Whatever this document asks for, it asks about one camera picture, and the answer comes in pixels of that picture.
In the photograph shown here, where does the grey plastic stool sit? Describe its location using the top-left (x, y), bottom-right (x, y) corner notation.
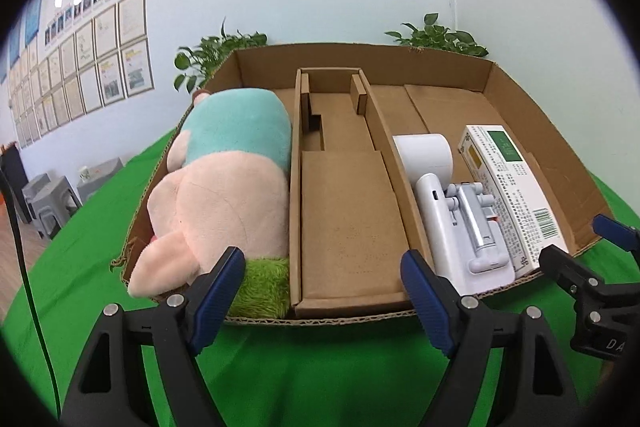
top-left (22, 173), bottom-right (51, 223)
top-left (30, 175), bottom-right (83, 238)
top-left (77, 157), bottom-right (123, 202)

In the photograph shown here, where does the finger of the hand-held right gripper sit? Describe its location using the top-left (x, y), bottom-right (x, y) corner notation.
top-left (538, 243), bottom-right (608, 308)
top-left (591, 214), bottom-right (640, 265)

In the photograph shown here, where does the teal and pink plush toy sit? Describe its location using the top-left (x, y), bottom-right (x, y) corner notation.
top-left (127, 88), bottom-right (293, 319)

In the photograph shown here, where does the large cardboard box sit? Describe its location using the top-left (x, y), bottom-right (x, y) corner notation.
top-left (111, 42), bottom-right (615, 327)

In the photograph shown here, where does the white carton with green label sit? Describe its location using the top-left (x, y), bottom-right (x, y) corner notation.
top-left (457, 124), bottom-right (571, 279)

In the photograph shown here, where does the white handheld hair dryer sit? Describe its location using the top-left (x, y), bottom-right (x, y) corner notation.
top-left (392, 133), bottom-right (463, 280)

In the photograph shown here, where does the small potted green plant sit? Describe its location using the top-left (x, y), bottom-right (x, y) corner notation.
top-left (384, 13), bottom-right (488, 58)

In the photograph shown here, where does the black cable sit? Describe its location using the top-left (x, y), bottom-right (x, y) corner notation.
top-left (0, 167), bottom-right (61, 408)

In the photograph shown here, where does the large potted green plant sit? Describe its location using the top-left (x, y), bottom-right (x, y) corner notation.
top-left (173, 19), bottom-right (268, 94)

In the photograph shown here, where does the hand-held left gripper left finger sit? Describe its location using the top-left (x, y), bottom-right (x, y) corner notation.
top-left (60, 246), bottom-right (247, 427)

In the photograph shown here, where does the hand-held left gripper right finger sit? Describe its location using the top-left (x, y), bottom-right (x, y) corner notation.
top-left (400, 249), bottom-right (581, 427)

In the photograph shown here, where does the white and silver squeezer device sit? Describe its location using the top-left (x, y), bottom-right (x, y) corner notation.
top-left (445, 182), bottom-right (516, 297)

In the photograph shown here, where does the blue wall poster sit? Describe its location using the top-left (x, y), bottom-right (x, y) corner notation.
top-left (24, 0), bottom-right (43, 44)

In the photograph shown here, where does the dark door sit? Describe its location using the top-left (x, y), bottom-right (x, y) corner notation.
top-left (0, 144), bottom-right (27, 220)

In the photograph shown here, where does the brown cardboard insert tray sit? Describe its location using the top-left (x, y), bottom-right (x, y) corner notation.
top-left (290, 67), bottom-right (436, 319)

